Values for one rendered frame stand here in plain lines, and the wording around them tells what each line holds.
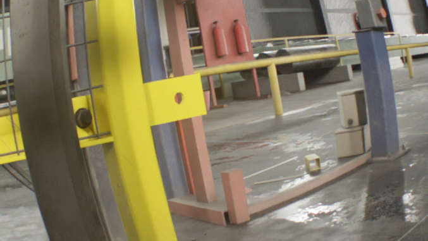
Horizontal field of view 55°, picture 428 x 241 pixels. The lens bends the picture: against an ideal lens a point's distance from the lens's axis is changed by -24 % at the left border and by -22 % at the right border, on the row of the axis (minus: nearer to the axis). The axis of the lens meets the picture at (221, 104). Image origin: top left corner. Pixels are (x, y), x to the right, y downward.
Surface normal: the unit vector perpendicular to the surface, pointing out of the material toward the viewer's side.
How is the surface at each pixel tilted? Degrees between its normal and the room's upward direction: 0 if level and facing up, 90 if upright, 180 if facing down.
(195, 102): 90
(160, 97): 90
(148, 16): 90
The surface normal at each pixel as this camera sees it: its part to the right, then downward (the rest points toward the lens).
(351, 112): -0.08, 0.07
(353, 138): -0.47, 0.12
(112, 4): 0.57, -0.06
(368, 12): -0.80, 0.17
